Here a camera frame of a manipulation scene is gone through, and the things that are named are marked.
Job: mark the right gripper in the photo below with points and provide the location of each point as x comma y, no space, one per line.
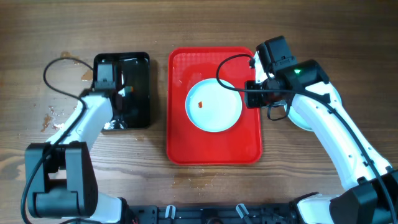
251,101

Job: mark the white plate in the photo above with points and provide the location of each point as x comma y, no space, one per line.
300,122
213,106

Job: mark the white plate top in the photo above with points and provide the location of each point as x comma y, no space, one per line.
213,106

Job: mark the green orange sponge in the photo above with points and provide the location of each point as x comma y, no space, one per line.
128,89

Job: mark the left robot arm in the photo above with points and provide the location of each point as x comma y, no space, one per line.
60,180

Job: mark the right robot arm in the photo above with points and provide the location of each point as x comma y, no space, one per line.
303,88

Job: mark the black water tray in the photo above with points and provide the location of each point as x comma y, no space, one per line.
135,71

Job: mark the red plastic tray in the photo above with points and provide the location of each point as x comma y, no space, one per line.
185,143

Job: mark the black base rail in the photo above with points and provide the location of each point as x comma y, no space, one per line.
279,213

